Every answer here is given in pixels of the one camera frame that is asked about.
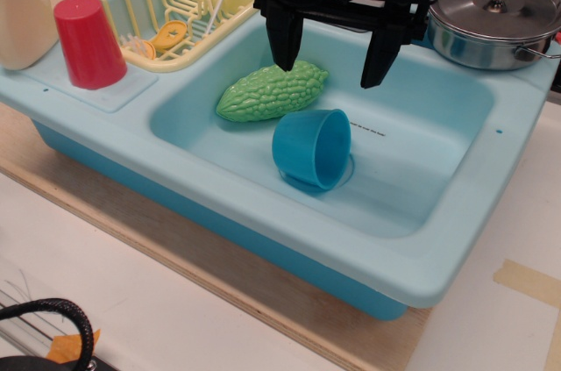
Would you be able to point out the beige masking tape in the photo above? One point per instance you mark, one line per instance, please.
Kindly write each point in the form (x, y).
(529, 282)

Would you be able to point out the cream plastic jug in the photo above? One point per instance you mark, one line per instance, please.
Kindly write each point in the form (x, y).
(28, 32)

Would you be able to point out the light blue toy sink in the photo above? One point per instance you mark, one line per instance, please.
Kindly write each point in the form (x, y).
(433, 148)

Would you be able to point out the orange tape piece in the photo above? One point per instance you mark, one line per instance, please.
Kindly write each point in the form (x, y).
(65, 349)

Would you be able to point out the steel pot with lid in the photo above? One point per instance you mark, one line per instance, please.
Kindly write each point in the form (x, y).
(495, 35)

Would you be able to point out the yellow dish rack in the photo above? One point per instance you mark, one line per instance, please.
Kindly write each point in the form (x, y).
(135, 22)

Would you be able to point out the white plastic stick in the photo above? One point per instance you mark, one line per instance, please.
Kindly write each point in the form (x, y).
(213, 17)

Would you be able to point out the red plastic cup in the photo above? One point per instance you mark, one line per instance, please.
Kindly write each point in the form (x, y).
(92, 55)

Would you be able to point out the green bitter melon toy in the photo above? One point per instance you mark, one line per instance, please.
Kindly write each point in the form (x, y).
(271, 92)

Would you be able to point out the orange plastic spoon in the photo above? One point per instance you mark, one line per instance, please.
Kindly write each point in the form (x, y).
(169, 36)

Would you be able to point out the blue plastic cup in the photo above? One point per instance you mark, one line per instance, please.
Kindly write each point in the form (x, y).
(313, 147)

